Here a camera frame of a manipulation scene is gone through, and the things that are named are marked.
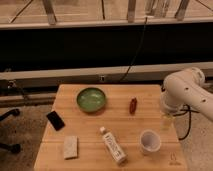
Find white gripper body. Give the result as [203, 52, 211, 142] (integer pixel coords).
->
[160, 91, 181, 116]

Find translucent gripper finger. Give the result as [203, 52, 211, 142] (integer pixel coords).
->
[161, 115, 173, 130]

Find beige sponge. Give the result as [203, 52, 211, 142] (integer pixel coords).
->
[63, 136, 78, 160]

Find black hanging cable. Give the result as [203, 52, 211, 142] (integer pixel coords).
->
[119, 16, 149, 82]

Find black smartphone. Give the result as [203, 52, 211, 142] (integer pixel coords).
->
[47, 111, 65, 131]

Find black office chair base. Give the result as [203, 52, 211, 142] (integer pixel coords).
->
[0, 108, 22, 155]

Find white labelled bottle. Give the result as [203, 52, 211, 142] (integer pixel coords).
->
[100, 127, 127, 165]

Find white plastic cup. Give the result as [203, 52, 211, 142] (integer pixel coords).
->
[139, 130, 161, 155]

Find black cable on floor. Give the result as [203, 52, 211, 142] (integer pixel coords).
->
[173, 104, 200, 141]

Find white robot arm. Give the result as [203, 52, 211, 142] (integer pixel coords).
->
[159, 67, 213, 130]

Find green ceramic bowl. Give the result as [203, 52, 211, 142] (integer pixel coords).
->
[76, 87, 106, 113]

